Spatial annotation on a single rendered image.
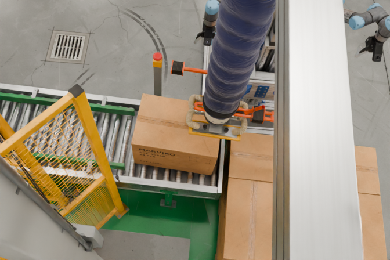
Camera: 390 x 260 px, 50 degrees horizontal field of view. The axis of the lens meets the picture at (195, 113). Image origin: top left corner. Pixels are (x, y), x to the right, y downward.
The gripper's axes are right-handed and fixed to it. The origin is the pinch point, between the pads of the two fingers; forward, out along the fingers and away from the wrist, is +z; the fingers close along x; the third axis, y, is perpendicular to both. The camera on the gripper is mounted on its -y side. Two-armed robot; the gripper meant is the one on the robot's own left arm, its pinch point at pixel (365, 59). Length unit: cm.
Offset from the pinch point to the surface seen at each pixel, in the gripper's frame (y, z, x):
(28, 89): 8, 93, 235
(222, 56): -40, -48, 95
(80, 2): 153, 152, 228
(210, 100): -37, 2, 96
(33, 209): -126, -95, 151
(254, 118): -37, 22, 66
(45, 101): -3, 88, 218
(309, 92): -118, -153, 94
